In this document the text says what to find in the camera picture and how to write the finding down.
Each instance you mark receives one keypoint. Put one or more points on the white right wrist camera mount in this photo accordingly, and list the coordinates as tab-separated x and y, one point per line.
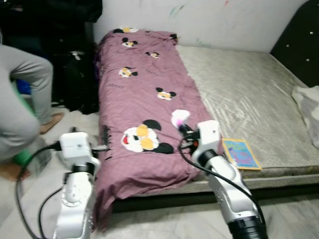
208	135

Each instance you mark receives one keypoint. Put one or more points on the black furniture unit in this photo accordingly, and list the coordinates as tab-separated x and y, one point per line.
50	15

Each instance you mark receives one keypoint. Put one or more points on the black bag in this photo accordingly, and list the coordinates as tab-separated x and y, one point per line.
79	84

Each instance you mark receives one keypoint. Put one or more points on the cream pillow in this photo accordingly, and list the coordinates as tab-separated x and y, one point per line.
309	114

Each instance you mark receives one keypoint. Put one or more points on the grey bed base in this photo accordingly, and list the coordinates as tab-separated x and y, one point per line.
289	180

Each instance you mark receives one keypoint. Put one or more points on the quilted cream mattress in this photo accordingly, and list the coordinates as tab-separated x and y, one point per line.
239	99

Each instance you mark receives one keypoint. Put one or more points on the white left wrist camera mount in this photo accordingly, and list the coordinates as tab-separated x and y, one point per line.
75	147

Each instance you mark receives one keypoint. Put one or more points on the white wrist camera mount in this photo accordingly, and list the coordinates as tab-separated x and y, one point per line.
208	135
75	147

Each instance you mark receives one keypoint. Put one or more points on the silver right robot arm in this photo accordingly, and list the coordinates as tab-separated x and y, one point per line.
229	189

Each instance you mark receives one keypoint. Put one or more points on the black tufted headboard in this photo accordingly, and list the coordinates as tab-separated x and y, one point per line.
299	45

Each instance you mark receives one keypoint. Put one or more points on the pink cartoon mouse blanket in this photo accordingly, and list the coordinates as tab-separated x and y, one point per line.
144	109

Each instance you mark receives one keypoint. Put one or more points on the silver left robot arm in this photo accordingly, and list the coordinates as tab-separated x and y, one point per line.
75	199

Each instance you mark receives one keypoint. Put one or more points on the person in grey trousers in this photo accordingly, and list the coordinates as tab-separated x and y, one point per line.
20	74

